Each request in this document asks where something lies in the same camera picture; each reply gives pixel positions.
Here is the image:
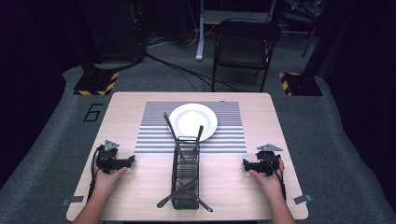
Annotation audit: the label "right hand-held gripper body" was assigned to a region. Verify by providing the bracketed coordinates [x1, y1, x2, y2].
[255, 143, 282, 177]

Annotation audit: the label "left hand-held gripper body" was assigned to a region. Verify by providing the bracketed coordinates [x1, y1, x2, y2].
[94, 139, 123, 175]

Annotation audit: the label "black wire cutlery rack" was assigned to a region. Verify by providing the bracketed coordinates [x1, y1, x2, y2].
[170, 135, 201, 211]

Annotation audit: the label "person's left hand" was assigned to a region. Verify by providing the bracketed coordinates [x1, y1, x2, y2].
[92, 166, 129, 200]

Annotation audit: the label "person's right hand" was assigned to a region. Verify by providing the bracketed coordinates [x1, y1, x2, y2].
[248, 157, 286, 201]

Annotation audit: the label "striped woven placemat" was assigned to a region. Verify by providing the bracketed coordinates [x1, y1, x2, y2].
[134, 101, 248, 156]

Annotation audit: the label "grey tape strip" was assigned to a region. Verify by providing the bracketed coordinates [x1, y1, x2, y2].
[291, 193, 314, 205]
[60, 195, 85, 207]

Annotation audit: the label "metal cutlery piece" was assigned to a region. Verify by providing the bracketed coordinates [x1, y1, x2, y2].
[180, 186, 215, 214]
[163, 112, 187, 161]

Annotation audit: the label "white plate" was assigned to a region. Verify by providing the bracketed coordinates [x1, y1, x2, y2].
[168, 103, 219, 143]

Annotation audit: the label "stand base with hazard tape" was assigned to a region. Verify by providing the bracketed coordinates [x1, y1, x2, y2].
[277, 71, 324, 97]
[73, 71, 120, 97]

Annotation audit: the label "black folding chair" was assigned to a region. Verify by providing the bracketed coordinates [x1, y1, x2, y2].
[211, 18, 282, 93]

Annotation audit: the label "black cabinet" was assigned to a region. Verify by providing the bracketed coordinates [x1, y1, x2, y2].
[77, 0, 148, 64]

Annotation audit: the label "right hand-held gripper cable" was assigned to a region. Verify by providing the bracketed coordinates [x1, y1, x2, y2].
[263, 156, 288, 201]

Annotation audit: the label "hand-held gripper cable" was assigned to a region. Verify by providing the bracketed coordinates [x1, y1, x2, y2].
[263, 156, 288, 201]
[87, 145, 105, 202]

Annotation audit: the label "left hand-held gripper cable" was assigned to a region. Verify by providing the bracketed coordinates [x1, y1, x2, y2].
[87, 145, 105, 202]

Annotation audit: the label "black floor cable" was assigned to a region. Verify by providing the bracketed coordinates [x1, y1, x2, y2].
[145, 51, 241, 93]

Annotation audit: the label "white desk frame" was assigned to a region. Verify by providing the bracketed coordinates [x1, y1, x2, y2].
[195, 0, 277, 62]

